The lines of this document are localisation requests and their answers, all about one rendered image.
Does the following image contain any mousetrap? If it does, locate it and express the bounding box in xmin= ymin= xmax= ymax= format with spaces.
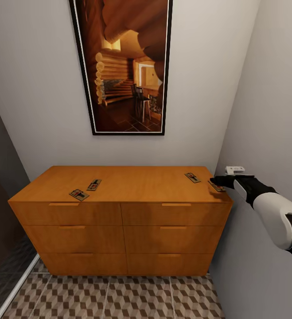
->
xmin=69 ymin=189 xmax=90 ymax=202
xmin=87 ymin=179 xmax=102 ymax=191
xmin=185 ymin=173 xmax=201 ymax=183
xmin=208 ymin=180 xmax=226 ymax=192

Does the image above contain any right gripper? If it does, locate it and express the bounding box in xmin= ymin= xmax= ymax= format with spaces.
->
xmin=210 ymin=175 xmax=234 ymax=188

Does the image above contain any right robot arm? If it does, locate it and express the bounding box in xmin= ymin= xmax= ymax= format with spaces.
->
xmin=210 ymin=167 xmax=292 ymax=254

